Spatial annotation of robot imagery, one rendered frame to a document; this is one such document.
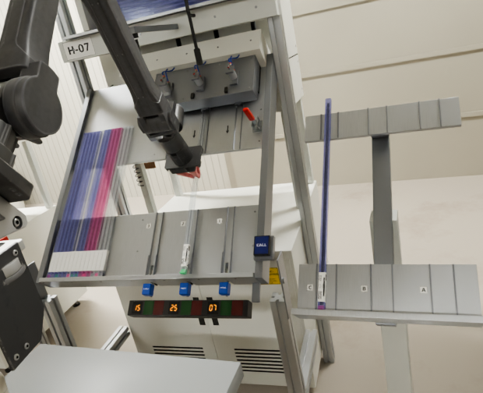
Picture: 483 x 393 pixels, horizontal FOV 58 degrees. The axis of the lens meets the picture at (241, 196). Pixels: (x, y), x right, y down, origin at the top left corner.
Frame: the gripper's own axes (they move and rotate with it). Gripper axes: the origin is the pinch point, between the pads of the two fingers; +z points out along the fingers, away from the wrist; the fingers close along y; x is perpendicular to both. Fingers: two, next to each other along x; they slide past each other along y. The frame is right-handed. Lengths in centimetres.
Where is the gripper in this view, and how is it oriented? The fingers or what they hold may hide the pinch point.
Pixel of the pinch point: (195, 175)
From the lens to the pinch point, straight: 125.9
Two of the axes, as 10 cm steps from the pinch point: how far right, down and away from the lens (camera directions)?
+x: -0.8, 8.6, -5.0
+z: 3.0, 4.9, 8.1
